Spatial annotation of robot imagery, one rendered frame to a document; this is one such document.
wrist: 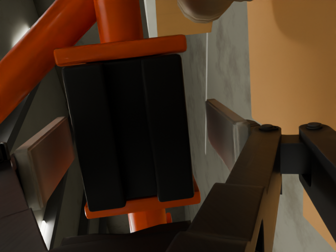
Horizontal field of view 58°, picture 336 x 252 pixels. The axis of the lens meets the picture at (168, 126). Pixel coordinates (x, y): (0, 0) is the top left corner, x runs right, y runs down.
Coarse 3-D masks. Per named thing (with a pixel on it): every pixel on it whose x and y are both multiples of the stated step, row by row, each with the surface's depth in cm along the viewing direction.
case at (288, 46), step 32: (256, 0) 31; (288, 0) 25; (320, 0) 20; (256, 32) 32; (288, 32) 25; (320, 32) 21; (256, 64) 34; (288, 64) 26; (320, 64) 21; (256, 96) 35; (288, 96) 27; (320, 96) 22; (288, 128) 28
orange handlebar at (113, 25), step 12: (96, 0) 14; (108, 0) 14; (120, 0) 14; (132, 0) 14; (96, 12) 14; (108, 12) 14; (120, 12) 14; (132, 12) 14; (108, 24) 14; (120, 24) 14; (132, 24) 14; (108, 36) 14; (120, 36) 14; (132, 36) 14; (132, 216) 17; (144, 216) 16; (156, 216) 17; (168, 216) 23; (132, 228) 17
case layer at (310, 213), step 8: (304, 192) 111; (304, 200) 112; (304, 208) 113; (312, 208) 107; (304, 216) 114; (312, 216) 107; (312, 224) 108; (320, 224) 103; (320, 232) 103; (328, 232) 98; (328, 240) 99
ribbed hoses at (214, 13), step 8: (184, 0) 20; (192, 0) 19; (200, 0) 19; (208, 0) 19; (216, 0) 19; (224, 0) 19; (232, 0) 14; (240, 0) 14; (248, 0) 13; (184, 8) 21; (192, 8) 20; (200, 8) 19; (208, 8) 19; (216, 8) 19; (224, 8) 20; (192, 16) 21; (200, 16) 21; (208, 16) 20; (216, 16) 21
